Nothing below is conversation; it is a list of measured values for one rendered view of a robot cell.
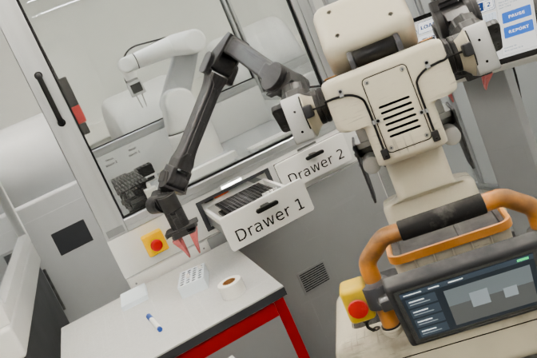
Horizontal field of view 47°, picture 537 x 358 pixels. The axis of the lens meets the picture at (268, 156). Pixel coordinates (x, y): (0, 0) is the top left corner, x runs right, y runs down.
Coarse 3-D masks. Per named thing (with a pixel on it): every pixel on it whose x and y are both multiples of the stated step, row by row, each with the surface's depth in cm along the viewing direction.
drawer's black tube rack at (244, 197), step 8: (256, 184) 219; (240, 192) 217; (248, 192) 212; (256, 192) 208; (264, 192) 204; (224, 200) 216; (232, 200) 211; (240, 200) 206; (248, 200) 202; (224, 208) 205; (232, 208) 201
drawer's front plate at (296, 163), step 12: (324, 144) 227; (336, 144) 228; (300, 156) 224; (324, 156) 227; (336, 156) 228; (348, 156) 230; (276, 168) 221; (288, 168) 223; (300, 168) 224; (312, 168) 226; (324, 168) 227; (288, 180) 223
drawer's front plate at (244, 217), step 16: (272, 192) 188; (288, 192) 189; (304, 192) 191; (240, 208) 186; (256, 208) 186; (272, 208) 188; (288, 208) 189; (304, 208) 191; (224, 224) 183; (240, 224) 185; (256, 240) 187
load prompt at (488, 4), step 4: (484, 0) 224; (488, 0) 223; (492, 0) 222; (480, 4) 225; (484, 4) 224; (488, 4) 223; (492, 4) 222; (480, 8) 224; (484, 8) 223; (488, 8) 222; (492, 8) 221; (428, 20) 237; (432, 20) 236; (420, 24) 239; (424, 24) 238; (428, 24) 237; (420, 28) 238; (424, 28) 237; (428, 28) 236; (420, 32) 238; (424, 32) 237
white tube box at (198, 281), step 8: (184, 272) 192; (192, 272) 189; (200, 272) 187; (208, 272) 192; (184, 280) 185; (192, 280) 183; (200, 280) 181; (208, 280) 186; (184, 288) 181; (192, 288) 181; (200, 288) 182; (184, 296) 182
